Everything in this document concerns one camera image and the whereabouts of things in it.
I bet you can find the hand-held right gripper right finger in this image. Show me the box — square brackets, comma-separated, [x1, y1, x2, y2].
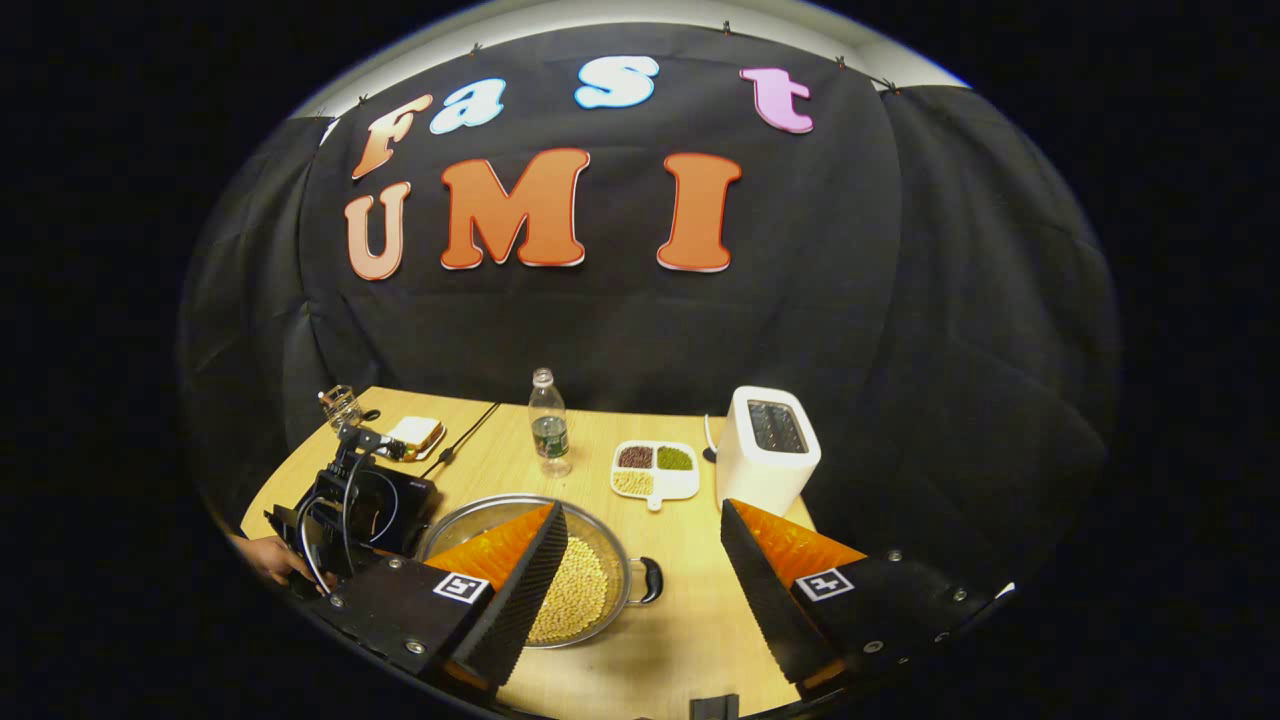
[719, 498, 1019, 697]

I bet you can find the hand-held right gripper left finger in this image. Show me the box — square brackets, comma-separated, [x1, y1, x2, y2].
[318, 502, 570, 691]

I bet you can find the black induction cooktop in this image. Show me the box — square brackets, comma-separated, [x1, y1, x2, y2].
[352, 464, 439, 557]

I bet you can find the steel pot with black handle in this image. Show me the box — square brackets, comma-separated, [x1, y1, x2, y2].
[417, 492, 665, 650]

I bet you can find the pile of soybeans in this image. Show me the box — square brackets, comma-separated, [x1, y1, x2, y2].
[524, 534, 612, 646]

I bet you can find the small white plate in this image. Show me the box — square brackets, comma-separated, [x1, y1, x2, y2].
[384, 420, 449, 464]

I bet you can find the sandwich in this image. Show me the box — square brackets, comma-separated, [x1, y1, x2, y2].
[388, 416, 446, 453]

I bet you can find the white toaster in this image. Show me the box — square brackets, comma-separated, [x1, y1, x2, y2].
[715, 385, 824, 519]

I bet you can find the white divided dish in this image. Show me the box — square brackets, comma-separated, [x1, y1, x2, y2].
[609, 439, 702, 513]

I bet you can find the clear plastic water bottle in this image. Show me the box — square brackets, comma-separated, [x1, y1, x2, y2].
[527, 367, 574, 480]

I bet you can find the black backdrop cloth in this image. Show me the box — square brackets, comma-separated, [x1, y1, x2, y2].
[180, 22, 1121, 601]

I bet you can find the black power cable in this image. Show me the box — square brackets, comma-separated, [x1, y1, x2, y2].
[424, 402, 501, 479]

